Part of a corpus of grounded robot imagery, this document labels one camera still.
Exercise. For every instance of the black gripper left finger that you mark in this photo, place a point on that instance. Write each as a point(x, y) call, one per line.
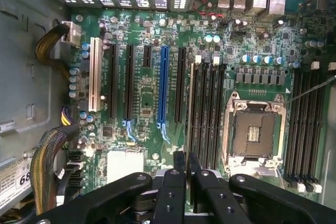
point(170, 203)

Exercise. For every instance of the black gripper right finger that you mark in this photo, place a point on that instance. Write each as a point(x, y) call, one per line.
point(218, 203)

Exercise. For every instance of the white chipset heatsink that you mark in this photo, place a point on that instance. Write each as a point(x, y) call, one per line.
point(124, 166)

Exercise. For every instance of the silver rear port block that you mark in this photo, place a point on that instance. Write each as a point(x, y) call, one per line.
point(258, 2)

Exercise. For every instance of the row of grey chokes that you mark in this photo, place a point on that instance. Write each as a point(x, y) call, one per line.
point(260, 78)

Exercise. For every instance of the black SATA port stack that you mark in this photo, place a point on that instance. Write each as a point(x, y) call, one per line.
point(75, 169)

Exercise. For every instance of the white PCI expansion slot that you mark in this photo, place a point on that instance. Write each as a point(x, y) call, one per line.
point(95, 77)

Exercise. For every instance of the thin metal locking lever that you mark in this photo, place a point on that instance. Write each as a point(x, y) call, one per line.
point(309, 90)

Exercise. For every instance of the metal CPU socket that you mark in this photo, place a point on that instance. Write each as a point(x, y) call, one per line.
point(253, 132)

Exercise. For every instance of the green motherboard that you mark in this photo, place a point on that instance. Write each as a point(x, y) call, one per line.
point(147, 90)

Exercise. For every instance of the grey metal PC case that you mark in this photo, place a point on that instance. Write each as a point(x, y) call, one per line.
point(23, 77)

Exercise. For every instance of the silver Ethernet port block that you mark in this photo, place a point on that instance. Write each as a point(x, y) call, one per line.
point(277, 2)

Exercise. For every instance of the black RAM slot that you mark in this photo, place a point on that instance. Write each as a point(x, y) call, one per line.
point(302, 129)
point(219, 103)
point(318, 129)
point(293, 129)
point(197, 98)
point(212, 108)
point(204, 108)
point(310, 129)

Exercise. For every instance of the power supply with white label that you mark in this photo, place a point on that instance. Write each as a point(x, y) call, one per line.
point(15, 179)

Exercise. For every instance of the long black expansion slot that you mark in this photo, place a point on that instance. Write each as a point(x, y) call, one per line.
point(129, 82)
point(113, 82)
point(180, 85)

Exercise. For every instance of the blue expansion slot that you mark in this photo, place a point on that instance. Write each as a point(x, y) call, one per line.
point(164, 85)

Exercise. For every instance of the short black expansion slot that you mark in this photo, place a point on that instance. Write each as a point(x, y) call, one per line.
point(147, 56)

